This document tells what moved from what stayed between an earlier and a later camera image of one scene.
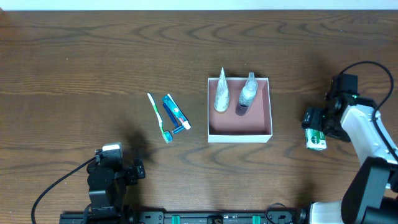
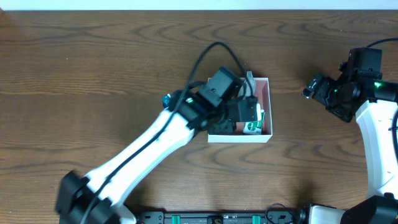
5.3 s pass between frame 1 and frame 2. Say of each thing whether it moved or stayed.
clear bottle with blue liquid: stayed
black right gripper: moved
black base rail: stayed
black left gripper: moved
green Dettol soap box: moved
